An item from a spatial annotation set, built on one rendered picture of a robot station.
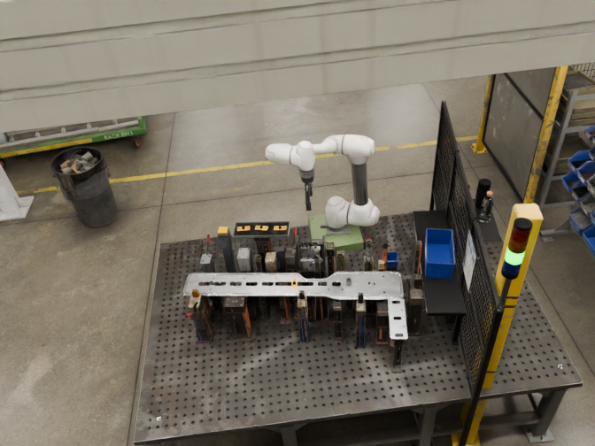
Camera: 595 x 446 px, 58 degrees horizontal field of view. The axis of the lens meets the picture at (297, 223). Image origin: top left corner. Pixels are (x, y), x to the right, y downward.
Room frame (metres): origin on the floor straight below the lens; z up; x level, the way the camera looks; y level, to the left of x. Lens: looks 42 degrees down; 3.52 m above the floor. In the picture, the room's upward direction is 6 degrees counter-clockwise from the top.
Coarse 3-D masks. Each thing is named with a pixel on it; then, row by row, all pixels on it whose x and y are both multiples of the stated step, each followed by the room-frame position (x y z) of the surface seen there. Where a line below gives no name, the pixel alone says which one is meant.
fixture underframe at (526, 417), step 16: (544, 400) 1.63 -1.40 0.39; (560, 400) 1.59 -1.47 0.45; (416, 416) 1.69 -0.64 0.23; (432, 416) 1.56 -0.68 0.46; (496, 416) 1.64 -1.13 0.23; (512, 416) 1.63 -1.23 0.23; (528, 416) 1.62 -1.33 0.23; (544, 416) 1.58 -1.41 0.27; (288, 432) 1.54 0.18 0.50; (384, 432) 1.61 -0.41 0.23; (400, 432) 1.60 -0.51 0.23; (416, 432) 1.59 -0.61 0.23; (432, 432) 1.57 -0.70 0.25; (448, 432) 1.58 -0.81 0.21; (528, 432) 1.61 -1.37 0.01; (544, 432) 1.58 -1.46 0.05
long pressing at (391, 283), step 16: (336, 272) 2.31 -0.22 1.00; (352, 272) 2.29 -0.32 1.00; (368, 272) 2.28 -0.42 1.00; (384, 272) 2.27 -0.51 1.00; (192, 288) 2.30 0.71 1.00; (208, 288) 2.28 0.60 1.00; (224, 288) 2.27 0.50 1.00; (240, 288) 2.25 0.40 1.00; (256, 288) 2.24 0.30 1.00; (272, 288) 2.23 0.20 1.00; (288, 288) 2.21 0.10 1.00; (304, 288) 2.20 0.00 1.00; (320, 288) 2.19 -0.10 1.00; (336, 288) 2.17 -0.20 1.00; (352, 288) 2.16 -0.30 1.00; (368, 288) 2.15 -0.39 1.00; (384, 288) 2.13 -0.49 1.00; (400, 288) 2.12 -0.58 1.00
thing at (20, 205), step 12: (0, 168) 4.67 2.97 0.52; (0, 180) 4.57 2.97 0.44; (0, 192) 4.56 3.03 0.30; (12, 192) 4.65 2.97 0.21; (0, 204) 4.56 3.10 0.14; (12, 204) 4.56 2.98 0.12; (24, 204) 4.64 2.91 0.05; (0, 216) 4.51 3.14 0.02; (12, 216) 4.49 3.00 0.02; (24, 216) 4.47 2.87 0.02
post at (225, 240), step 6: (228, 228) 2.68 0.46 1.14; (222, 234) 2.63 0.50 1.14; (228, 234) 2.64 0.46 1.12; (222, 240) 2.62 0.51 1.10; (228, 240) 2.62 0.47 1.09; (222, 246) 2.62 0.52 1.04; (228, 246) 2.61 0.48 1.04; (222, 252) 2.63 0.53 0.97; (228, 252) 2.62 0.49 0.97; (228, 258) 2.62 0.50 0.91; (234, 258) 2.66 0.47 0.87; (228, 264) 2.62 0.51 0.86; (234, 264) 2.63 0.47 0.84; (228, 270) 2.62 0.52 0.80; (234, 270) 2.62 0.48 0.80
